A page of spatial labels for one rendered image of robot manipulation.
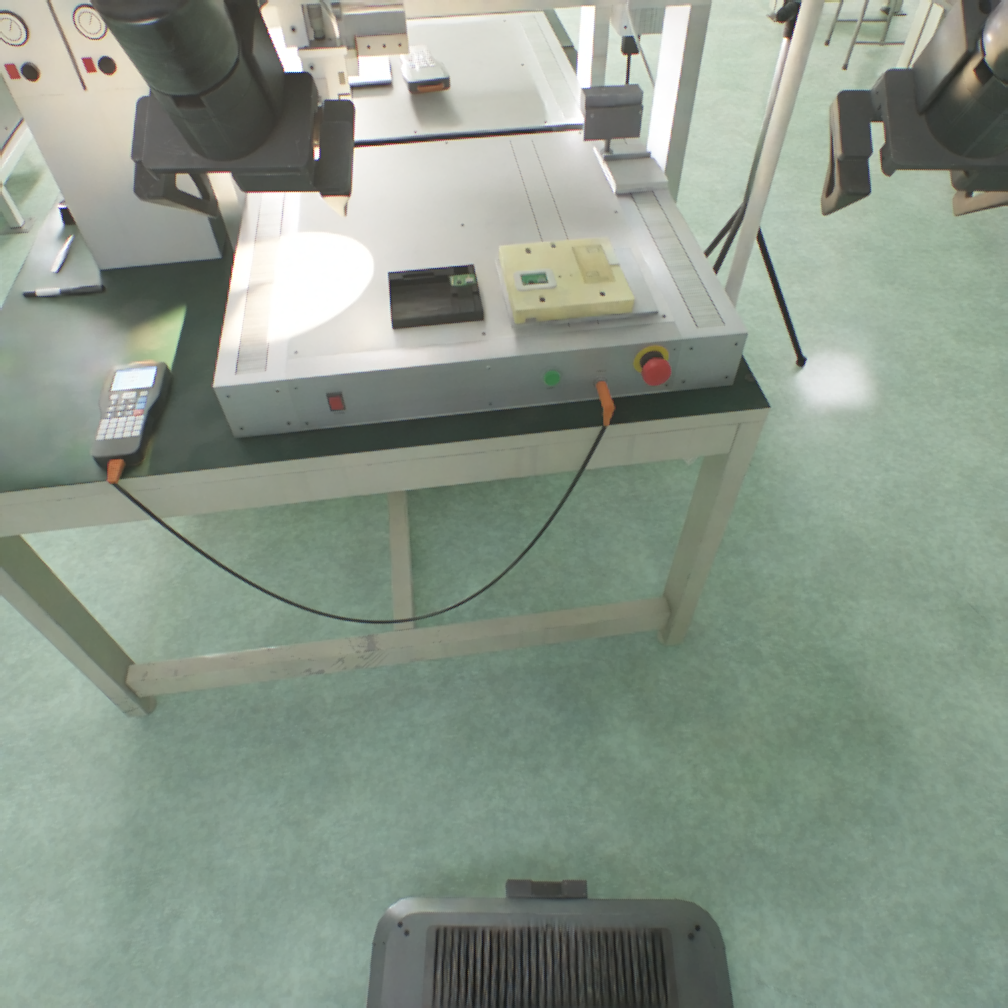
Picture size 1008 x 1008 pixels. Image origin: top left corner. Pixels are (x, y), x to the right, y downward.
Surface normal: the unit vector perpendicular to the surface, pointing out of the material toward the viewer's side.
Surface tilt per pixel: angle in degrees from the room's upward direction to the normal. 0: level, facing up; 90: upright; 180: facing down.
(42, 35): 90
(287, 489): 90
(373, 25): 90
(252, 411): 90
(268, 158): 30
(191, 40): 113
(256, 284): 0
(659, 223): 0
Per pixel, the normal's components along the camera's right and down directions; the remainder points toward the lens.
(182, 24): 0.60, 0.79
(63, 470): -0.01, -0.63
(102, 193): 0.14, 0.77
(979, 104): -0.68, 0.73
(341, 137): -0.02, -0.15
